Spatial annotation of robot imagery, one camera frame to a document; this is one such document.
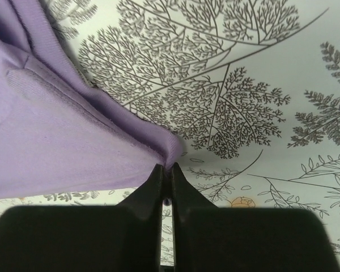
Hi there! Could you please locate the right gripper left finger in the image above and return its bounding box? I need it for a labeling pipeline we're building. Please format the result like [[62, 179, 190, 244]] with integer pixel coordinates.
[[0, 165, 163, 271]]

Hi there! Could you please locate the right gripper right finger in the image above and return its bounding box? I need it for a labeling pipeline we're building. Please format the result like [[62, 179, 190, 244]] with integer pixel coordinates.
[[171, 164, 340, 271]]

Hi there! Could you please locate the purple t shirt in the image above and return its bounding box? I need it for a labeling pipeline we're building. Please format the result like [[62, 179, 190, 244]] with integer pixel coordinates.
[[0, 1, 182, 199]]

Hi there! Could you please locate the floral patterned table mat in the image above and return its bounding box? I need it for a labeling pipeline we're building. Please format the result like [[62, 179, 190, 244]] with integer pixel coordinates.
[[0, 1, 340, 271]]

